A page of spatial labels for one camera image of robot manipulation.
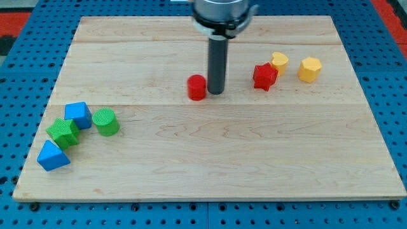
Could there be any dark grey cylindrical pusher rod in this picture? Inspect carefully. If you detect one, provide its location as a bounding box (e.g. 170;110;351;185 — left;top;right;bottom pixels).
207;39;228;95

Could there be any red star block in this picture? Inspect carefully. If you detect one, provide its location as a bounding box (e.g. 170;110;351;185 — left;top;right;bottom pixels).
252;63;279;91

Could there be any green star block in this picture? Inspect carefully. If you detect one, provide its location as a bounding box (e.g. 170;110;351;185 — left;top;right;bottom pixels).
46;118;80;150

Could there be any red cylinder block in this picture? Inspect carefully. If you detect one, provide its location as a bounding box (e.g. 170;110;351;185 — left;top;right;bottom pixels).
187;74;206;101

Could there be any yellow heart block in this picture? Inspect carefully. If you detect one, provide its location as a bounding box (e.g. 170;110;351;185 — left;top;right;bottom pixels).
270;52;289;77

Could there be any yellow hexagon block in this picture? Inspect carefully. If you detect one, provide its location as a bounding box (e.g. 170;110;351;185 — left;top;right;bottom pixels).
298;57;322;83

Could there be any light wooden board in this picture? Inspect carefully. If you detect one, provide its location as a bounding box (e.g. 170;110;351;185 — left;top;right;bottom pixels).
13;16;406;203

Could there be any green cylinder block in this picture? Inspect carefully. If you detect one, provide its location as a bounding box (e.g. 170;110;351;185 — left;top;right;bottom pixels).
92;108;120;137

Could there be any blue cube block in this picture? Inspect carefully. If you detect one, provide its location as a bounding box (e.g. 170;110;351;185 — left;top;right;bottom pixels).
64;102;92;130

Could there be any blue triangle block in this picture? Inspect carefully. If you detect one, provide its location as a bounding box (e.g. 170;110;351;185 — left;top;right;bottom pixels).
37;140;71;172

